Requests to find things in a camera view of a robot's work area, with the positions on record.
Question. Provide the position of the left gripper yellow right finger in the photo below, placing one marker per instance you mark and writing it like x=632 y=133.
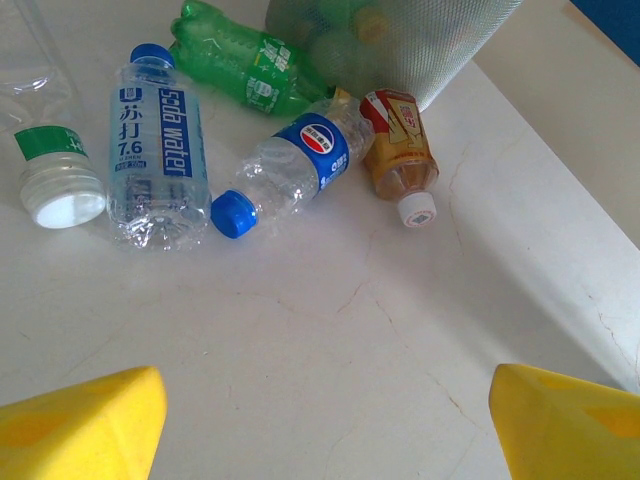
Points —
x=575 y=435

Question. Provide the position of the clear bottle round-logo blue label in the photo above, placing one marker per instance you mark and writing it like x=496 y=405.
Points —
x=300 y=160

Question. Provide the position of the soda water bottle blue cap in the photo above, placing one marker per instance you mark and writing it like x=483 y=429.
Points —
x=150 y=150

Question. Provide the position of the small clear green-label bottle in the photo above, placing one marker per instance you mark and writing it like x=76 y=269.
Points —
x=55 y=170

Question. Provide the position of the translucent plastic bin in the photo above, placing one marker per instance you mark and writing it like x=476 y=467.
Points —
x=425 y=45

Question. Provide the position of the orange tea bottle white cap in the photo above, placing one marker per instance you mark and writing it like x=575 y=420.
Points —
x=400 y=150

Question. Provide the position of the green soda bottle yellow cap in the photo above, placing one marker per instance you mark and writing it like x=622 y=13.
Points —
x=235 y=60

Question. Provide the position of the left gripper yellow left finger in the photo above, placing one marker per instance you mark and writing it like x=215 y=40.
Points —
x=75 y=430

